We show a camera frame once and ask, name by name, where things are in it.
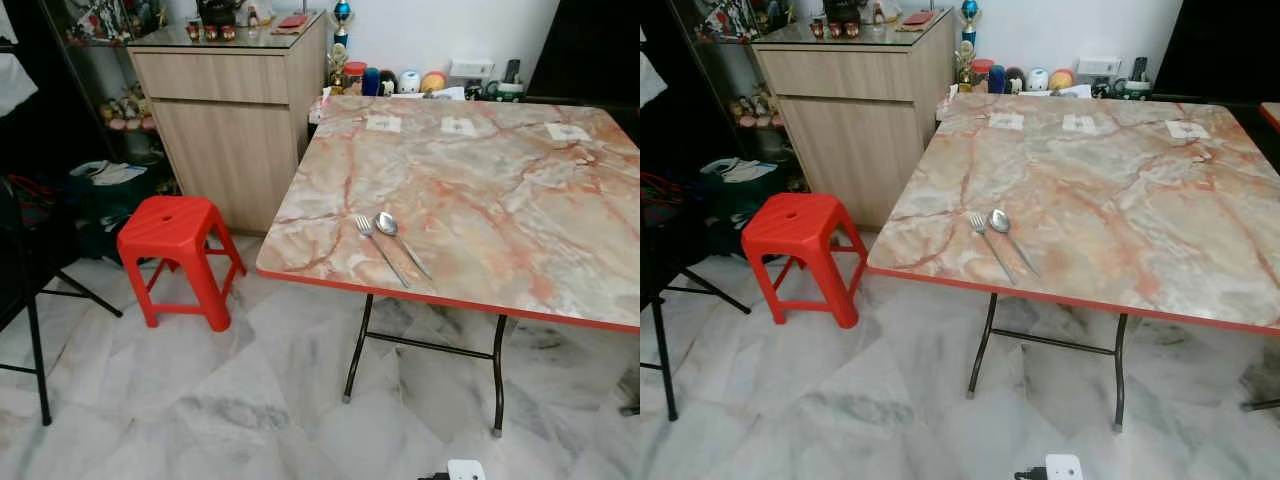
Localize silver metal fork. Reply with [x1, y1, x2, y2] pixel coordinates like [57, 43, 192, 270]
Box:
[354, 214, 411, 289]
[967, 212, 1019, 288]

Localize silver metal spoon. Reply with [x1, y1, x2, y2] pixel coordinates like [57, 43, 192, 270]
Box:
[375, 211, 434, 281]
[988, 208, 1042, 279]

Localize red plastic stool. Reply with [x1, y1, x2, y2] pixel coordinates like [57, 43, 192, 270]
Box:
[741, 192, 869, 330]
[116, 195, 248, 333]

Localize light wooden cabinet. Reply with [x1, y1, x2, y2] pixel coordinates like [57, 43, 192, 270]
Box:
[127, 12, 329, 236]
[752, 10, 957, 231]

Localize dark storage bin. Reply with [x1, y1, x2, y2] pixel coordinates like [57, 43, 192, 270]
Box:
[70, 160, 176, 261]
[700, 158, 791, 256]

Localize white blue folded cloth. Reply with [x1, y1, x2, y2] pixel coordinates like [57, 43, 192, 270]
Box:
[75, 160, 147, 187]
[703, 158, 777, 184]

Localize small pink figurines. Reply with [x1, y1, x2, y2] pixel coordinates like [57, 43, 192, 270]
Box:
[728, 85, 785, 129]
[98, 85, 158, 133]

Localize black flat television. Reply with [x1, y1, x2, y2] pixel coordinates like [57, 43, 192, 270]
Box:
[1152, 0, 1280, 101]
[527, 0, 641, 106]

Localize black display shelf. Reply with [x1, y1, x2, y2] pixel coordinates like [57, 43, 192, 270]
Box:
[640, 0, 791, 181]
[0, 0, 171, 171]

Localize colourful red white decoration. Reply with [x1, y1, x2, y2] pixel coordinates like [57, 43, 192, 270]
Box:
[695, 0, 791, 43]
[68, 0, 166, 46]

